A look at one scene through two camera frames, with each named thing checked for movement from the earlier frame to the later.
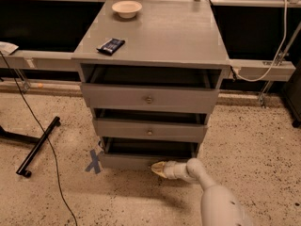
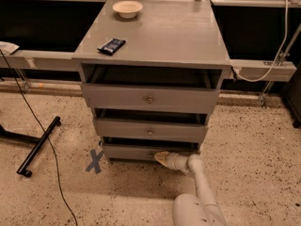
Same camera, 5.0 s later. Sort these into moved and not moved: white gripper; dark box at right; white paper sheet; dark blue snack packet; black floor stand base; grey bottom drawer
Moved: white gripper; grey bottom drawer
Not moved: dark box at right; dark blue snack packet; white paper sheet; black floor stand base
